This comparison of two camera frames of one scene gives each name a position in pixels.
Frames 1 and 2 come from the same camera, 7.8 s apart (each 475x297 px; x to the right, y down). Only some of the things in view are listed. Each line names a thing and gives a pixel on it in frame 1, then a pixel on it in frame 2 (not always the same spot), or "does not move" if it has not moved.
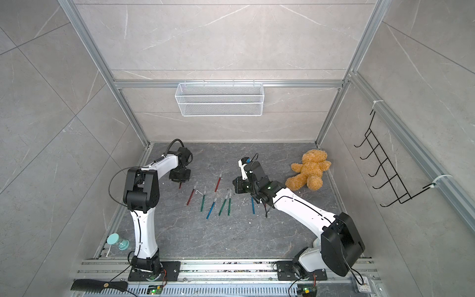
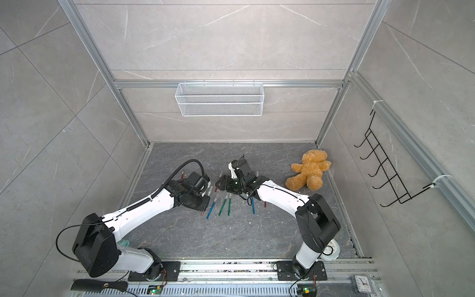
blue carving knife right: [252, 201] does not move
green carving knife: [229, 212] does not move
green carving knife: [224, 203] does not move
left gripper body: [182, 176] → [194, 194]
